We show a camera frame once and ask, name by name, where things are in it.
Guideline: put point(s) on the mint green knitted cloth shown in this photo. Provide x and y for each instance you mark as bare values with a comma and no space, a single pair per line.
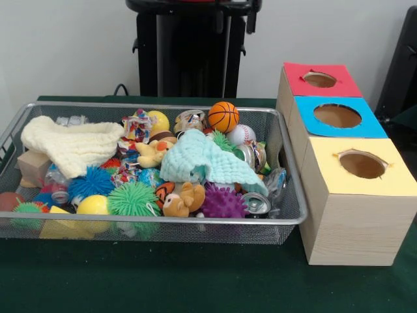
192,156

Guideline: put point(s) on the silver mesh bin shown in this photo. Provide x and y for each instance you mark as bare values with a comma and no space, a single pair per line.
244,233

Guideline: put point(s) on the wooden three-hole box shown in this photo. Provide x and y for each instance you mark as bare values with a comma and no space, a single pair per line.
352,228

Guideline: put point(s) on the white toy baseball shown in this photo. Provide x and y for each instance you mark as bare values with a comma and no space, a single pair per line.
242,133

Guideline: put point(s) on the orange toy basketball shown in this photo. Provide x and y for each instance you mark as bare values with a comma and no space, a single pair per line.
223,117

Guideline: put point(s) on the purple spiky ball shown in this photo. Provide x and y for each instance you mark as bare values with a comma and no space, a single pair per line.
224,202

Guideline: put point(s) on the brown teddy bear plush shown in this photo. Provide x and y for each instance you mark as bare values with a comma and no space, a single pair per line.
184,199

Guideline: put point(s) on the yellow plush duck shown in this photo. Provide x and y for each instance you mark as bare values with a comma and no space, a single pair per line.
150,155

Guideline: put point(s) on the silver drink can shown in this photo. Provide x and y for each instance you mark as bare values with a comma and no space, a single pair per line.
257,203

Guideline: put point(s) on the green koosh ball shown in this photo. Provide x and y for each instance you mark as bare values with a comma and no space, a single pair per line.
133,199

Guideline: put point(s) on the blue koosh ball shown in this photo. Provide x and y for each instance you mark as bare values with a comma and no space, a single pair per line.
89,182

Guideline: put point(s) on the dark green table cloth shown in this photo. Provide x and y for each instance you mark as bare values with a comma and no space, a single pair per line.
195,280

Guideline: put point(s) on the yellow smooth ball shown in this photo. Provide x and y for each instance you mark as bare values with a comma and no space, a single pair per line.
92,205

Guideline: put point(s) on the cream knitted cloth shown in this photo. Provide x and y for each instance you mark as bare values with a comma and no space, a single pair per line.
71,143

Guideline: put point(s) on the dark green side-table cloth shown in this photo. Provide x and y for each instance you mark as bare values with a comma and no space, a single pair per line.
407,119

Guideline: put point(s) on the black stand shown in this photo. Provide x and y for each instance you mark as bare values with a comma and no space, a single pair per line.
400,65

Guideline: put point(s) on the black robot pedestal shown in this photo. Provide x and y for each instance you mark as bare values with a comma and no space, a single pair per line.
182,49

